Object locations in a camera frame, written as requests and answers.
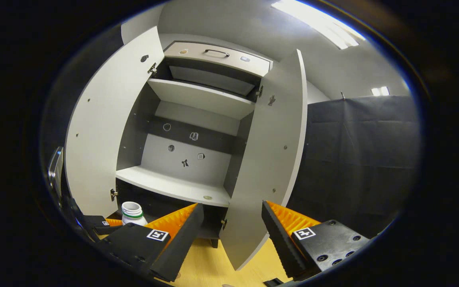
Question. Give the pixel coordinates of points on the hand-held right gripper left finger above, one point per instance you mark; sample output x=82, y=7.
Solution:
x=181, y=239

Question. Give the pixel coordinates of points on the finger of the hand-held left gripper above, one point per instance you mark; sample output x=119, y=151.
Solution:
x=98, y=228

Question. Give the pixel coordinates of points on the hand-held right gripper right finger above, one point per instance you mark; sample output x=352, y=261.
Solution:
x=281, y=239

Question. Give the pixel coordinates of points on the white plastic bottle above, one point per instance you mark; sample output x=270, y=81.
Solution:
x=132, y=213

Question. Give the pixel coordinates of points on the white cabinet door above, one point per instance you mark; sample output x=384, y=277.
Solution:
x=106, y=131
x=265, y=167

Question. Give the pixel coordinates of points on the white cabinet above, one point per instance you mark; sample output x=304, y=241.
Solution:
x=189, y=139

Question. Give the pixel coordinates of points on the white cabinet shelf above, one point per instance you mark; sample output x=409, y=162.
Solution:
x=201, y=97
x=165, y=184

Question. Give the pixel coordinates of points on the beige cabinet drawer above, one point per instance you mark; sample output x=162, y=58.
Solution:
x=229, y=63

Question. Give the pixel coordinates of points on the small ceiling light panel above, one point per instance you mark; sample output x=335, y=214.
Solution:
x=380, y=91

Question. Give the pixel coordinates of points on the long ceiling light panel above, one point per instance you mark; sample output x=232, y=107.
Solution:
x=321, y=24

